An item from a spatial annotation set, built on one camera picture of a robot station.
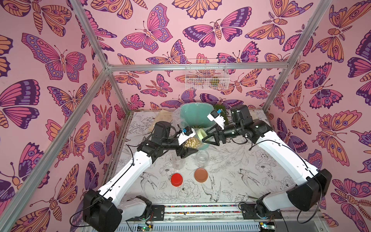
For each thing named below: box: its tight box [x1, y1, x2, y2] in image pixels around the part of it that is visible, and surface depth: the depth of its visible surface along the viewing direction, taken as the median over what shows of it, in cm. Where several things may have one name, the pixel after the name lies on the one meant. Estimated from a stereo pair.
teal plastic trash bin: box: [179, 102, 215, 150], surface depth 92 cm
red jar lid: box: [170, 173, 184, 187], surface depth 87 cm
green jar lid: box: [197, 128, 208, 141], surface depth 66 cm
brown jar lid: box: [194, 167, 209, 183], surface depth 87 cm
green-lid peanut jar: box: [183, 129, 208, 150], surface depth 69 cm
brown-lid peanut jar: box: [195, 149, 210, 168], surface depth 90 cm
